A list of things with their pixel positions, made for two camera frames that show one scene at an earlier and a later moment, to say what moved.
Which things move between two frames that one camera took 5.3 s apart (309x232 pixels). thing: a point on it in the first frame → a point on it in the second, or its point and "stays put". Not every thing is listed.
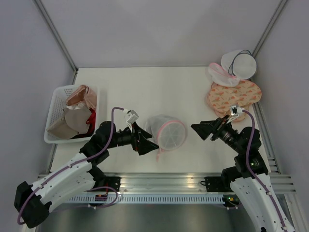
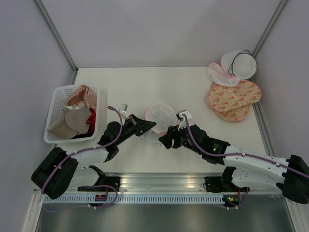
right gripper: x=204 y=128 → x=174 y=133
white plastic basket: x=56 y=108 stays put
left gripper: x=142 y=146 → x=140 y=126
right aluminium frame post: x=269 y=27 stays put
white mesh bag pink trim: x=220 y=76 stays put
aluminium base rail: x=176 y=182 stays put
